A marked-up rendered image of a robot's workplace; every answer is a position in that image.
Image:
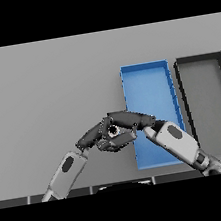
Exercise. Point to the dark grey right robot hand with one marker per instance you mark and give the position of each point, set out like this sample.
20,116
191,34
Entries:
128,125

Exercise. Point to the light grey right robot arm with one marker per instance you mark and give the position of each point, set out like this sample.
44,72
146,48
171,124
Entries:
180,143

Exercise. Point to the blue bin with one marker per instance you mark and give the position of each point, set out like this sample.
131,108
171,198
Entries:
151,109

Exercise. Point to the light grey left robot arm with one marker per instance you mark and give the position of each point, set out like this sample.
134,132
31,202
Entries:
67,173

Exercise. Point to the dark grey bin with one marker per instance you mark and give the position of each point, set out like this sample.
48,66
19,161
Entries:
212,103

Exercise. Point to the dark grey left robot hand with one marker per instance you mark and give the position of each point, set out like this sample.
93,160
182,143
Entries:
92,136

